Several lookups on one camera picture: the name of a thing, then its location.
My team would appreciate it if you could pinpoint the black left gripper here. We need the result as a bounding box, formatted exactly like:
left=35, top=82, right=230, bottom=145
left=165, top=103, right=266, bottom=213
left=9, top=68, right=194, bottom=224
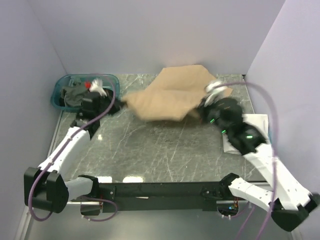
left=95, top=91, right=127, bottom=120

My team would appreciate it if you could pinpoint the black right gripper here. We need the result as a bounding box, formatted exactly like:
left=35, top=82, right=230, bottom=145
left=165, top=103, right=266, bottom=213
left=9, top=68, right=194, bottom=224
left=193, top=95, right=229, bottom=135

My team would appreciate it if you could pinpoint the beige t shirt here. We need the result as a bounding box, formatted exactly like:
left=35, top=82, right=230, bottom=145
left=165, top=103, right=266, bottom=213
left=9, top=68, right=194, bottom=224
left=121, top=65, right=233, bottom=122

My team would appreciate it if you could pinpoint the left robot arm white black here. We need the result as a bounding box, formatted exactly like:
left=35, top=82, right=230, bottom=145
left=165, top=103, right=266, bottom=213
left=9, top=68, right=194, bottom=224
left=23, top=88, right=123, bottom=216

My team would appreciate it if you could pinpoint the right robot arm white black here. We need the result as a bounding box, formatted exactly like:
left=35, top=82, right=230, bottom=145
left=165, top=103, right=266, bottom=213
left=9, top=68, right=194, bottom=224
left=197, top=97, right=320, bottom=232

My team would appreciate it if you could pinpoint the teal plastic laundry basket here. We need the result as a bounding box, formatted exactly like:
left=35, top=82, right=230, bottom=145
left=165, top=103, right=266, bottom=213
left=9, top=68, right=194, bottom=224
left=50, top=74, right=120, bottom=112

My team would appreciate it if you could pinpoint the grey green t shirt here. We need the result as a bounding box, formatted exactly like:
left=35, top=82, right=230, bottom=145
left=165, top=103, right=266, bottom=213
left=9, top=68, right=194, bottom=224
left=60, top=82, right=88, bottom=112

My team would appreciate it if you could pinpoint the folded white t shirt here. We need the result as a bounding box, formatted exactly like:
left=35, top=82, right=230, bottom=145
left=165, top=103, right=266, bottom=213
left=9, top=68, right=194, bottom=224
left=222, top=114, right=269, bottom=155

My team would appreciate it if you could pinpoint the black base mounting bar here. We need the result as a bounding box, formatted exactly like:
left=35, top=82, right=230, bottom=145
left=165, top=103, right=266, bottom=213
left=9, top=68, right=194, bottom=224
left=82, top=181, right=235, bottom=211

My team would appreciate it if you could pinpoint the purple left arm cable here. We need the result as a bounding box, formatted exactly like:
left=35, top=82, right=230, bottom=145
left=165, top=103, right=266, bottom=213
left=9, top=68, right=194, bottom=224
left=27, top=74, right=120, bottom=222

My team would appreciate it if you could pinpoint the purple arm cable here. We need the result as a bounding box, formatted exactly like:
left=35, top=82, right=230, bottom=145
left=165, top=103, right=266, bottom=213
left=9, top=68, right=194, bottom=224
left=27, top=74, right=120, bottom=222
left=219, top=82, right=279, bottom=240

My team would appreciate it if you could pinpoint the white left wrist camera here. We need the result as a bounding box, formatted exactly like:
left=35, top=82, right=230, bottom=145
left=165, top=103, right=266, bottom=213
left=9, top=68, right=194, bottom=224
left=84, top=78, right=107, bottom=97

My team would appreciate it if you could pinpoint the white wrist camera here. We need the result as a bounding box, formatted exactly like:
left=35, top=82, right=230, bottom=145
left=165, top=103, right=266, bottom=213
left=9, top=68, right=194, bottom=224
left=204, top=80, right=227, bottom=107
left=84, top=78, right=107, bottom=97

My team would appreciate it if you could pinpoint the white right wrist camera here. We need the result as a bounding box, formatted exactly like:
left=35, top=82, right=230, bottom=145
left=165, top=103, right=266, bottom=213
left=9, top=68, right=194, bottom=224
left=204, top=80, right=227, bottom=107

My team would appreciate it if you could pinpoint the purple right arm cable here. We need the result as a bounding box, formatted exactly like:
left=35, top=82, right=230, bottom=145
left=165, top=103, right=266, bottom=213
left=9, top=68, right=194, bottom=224
left=219, top=82, right=279, bottom=240

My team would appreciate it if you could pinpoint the aluminium frame rail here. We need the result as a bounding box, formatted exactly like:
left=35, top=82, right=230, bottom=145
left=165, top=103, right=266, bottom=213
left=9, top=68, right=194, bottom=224
left=67, top=201, right=100, bottom=206

